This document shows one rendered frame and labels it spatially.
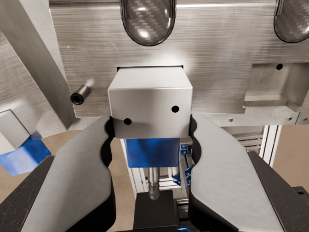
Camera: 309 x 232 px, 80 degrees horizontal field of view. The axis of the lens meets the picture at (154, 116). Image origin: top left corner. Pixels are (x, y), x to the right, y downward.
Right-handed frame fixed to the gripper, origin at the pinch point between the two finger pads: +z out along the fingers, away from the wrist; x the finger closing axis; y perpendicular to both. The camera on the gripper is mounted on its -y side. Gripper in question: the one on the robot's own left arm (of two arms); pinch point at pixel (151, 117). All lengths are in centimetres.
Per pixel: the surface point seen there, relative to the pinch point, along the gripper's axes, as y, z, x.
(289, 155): 85, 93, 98
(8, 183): 107, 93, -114
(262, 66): -1.6, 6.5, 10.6
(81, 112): 1.4, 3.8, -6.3
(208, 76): -1.6, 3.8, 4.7
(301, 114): 7.2, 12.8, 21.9
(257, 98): 1.4, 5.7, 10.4
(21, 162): 8.9, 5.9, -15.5
